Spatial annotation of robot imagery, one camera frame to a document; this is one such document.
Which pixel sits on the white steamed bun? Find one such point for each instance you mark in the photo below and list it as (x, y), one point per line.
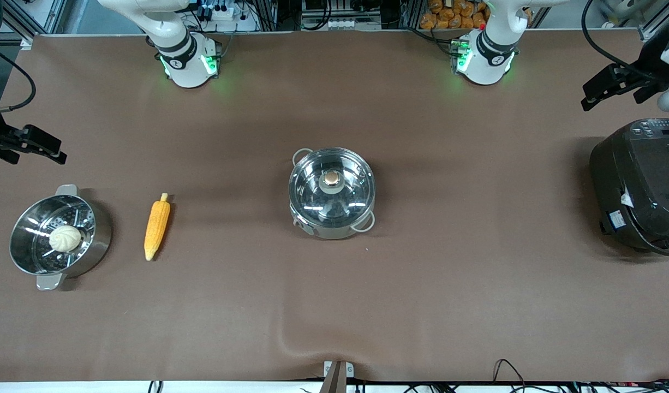
(65, 238)

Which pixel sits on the aluminium frame profile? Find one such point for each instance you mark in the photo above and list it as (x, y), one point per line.
(26, 24)

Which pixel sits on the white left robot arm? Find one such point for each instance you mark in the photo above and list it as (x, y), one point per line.
(490, 60)

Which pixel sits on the stainless steel steamer pot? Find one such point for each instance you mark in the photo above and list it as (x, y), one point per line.
(91, 240)

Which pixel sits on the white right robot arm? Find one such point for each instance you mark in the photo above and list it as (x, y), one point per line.
(184, 60)

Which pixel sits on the black rice cooker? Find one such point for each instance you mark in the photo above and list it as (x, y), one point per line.
(645, 191)

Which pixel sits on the stainless steel cooking pot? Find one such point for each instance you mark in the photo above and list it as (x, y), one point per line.
(334, 229)

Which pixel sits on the white power strip with plugs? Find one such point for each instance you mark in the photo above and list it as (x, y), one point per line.
(225, 13)

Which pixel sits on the glass pot lid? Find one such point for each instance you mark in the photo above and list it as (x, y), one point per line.
(332, 188)

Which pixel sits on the small white power strip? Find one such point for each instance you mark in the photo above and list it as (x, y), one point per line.
(344, 23)

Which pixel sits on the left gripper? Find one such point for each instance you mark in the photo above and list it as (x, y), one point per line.
(646, 77)

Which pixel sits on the yellow corn cob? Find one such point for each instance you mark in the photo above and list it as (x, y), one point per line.
(156, 226)

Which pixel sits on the brown table mat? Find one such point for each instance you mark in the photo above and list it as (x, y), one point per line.
(334, 311)

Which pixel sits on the pile of orange breads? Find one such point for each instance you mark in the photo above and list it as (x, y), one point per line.
(454, 15)

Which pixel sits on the metal table clamp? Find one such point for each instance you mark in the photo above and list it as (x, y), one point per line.
(337, 376)

